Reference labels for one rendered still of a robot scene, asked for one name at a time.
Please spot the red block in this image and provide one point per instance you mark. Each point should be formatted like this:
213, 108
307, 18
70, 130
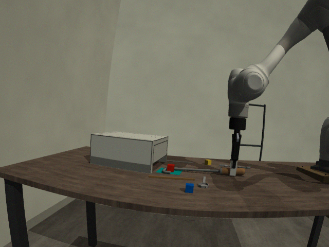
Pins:
170, 167

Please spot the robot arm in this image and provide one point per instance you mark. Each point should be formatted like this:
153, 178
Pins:
248, 84

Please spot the grey metal spoon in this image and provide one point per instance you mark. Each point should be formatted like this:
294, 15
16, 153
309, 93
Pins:
203, 184

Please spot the blue cube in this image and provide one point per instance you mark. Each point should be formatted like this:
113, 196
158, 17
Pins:
189, 188

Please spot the teal square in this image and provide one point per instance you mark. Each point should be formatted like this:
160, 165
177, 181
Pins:
176, 172

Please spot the steel hook with wooden handle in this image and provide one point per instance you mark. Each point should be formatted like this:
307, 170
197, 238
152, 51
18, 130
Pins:
223, 171

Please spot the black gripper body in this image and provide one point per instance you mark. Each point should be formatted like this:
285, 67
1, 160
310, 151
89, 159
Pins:
237, 124

